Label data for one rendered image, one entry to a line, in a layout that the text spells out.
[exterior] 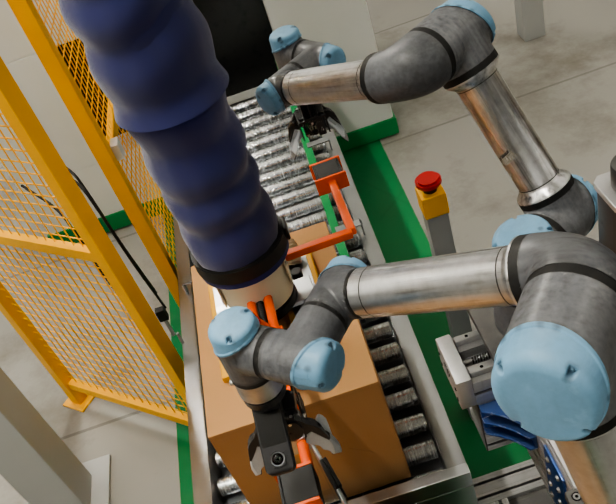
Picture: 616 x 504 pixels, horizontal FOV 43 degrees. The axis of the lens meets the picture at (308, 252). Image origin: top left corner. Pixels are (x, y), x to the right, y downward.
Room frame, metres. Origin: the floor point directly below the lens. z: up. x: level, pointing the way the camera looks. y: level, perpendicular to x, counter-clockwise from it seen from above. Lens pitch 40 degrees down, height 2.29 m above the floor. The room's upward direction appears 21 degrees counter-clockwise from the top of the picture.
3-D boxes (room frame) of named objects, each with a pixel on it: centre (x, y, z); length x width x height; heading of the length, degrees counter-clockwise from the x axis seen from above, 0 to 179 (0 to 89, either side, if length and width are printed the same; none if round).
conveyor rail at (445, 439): (2.20, -0.22, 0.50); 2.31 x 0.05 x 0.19; 177
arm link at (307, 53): (1.59, -0.17, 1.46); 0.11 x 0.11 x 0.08; 33
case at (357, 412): (1.40, 0.14, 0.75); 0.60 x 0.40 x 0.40; 177
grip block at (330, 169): (1.70, -0.13, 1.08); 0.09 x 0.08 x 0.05; 88
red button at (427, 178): (1.59, -0.36, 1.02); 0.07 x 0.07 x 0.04
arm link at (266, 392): (0.81, 0.14, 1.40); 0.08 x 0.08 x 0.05
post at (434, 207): (1.59, -0.36, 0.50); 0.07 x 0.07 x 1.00; 87
